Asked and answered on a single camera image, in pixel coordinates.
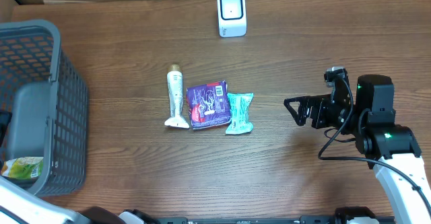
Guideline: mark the teal snack packet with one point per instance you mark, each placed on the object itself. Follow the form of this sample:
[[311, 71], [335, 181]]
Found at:
[[239, 105]]

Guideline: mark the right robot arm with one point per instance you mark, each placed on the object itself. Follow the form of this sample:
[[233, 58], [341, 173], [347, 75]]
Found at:
[[390, 150]]

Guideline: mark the grey plastic mesh basket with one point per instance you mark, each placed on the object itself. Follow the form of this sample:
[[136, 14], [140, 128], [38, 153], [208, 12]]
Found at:
[[44, 107]]

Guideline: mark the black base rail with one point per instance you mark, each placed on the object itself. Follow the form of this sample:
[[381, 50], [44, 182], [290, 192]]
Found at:
[[341, 215]]

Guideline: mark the purple snack packet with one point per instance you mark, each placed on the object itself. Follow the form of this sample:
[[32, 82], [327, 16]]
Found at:
[[208, 105]]

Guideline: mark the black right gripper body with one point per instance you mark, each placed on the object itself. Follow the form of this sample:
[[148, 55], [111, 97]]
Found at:
[[328, 114]]

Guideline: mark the white cosmetic tube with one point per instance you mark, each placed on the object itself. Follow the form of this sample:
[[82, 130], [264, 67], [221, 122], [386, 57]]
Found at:
[[175, 93]]

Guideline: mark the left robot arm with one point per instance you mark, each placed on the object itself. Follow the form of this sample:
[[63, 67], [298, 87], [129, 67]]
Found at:
[[20, 206]]

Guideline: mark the green tea packet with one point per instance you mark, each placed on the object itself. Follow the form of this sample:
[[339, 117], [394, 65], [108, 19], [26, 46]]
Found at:
[[23, 168]]

